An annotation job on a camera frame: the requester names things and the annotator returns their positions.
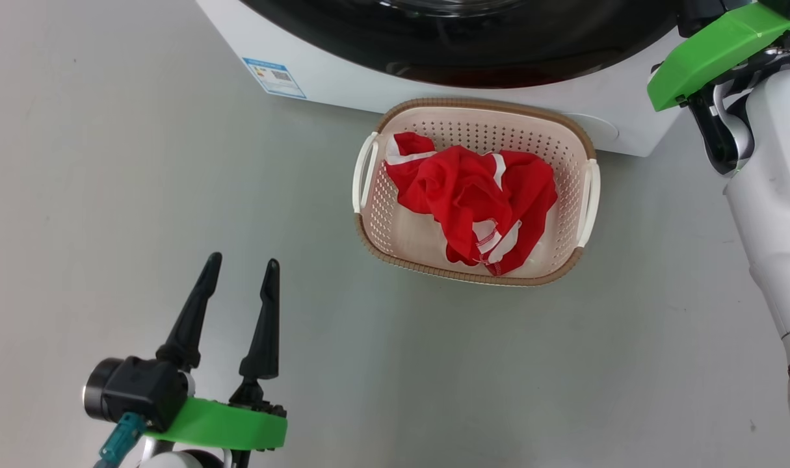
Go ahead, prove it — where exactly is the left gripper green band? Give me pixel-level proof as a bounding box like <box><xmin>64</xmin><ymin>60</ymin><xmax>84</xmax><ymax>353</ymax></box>
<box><xmin>144</xmin><ymin>252</ymin><xmax>288</xmax><ymax>451</ymax></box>

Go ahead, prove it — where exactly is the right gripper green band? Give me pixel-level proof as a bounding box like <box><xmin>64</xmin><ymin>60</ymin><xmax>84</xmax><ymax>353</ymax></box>
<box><xmin>647</xmin><ymin>0</ymin><xmax>790</xmax><ymax>112</ymax></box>

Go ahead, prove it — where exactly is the black washer door glass window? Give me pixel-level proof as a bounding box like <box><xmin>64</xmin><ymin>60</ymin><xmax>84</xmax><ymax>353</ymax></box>
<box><xmin>239</xmin><ymin>0</ymin><xmax>685</xmax><ymax>90</ymax></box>

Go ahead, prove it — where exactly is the red white-striped garment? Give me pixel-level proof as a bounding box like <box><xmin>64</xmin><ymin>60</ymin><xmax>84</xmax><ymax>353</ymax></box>
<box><xmin>384</xmin><ymin>132</ymin><xmax>559</xmax><ymax>276</ymax></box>

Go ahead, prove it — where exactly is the cream basket with brown rim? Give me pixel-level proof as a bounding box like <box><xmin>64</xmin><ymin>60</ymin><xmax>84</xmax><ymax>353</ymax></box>
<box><xmin>352</xmin><ymin>97</ymin><xmax>601</xmax><ymax>287</ymax></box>

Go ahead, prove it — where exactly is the white front-load washing machine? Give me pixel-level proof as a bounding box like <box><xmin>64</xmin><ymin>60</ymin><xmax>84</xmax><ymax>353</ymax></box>
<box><xmin>196</xmin><ymin>0</ymin><xmax>688</xmax><ymax>158</ymax></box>

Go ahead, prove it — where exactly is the round white filter cover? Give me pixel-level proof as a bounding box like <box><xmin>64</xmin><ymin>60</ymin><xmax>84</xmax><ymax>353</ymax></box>
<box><xmin>564</xmin><ymin>114</ymin><xmax>620</xmax><ymax>151</ymax></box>

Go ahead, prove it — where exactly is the blue energy label sticker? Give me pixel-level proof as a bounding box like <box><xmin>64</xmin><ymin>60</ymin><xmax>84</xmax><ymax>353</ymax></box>
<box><xmin>242</xmin><ymin>57</ymin><xmax>307</xmax><ymax>99</ymax></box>

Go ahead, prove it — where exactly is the teal left cable connector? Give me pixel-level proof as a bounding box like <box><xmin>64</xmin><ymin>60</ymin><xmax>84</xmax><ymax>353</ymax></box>
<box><xmin>99</xmin><ymin>413</ymin><xmax>147</xmax><ymax>466</ymax></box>

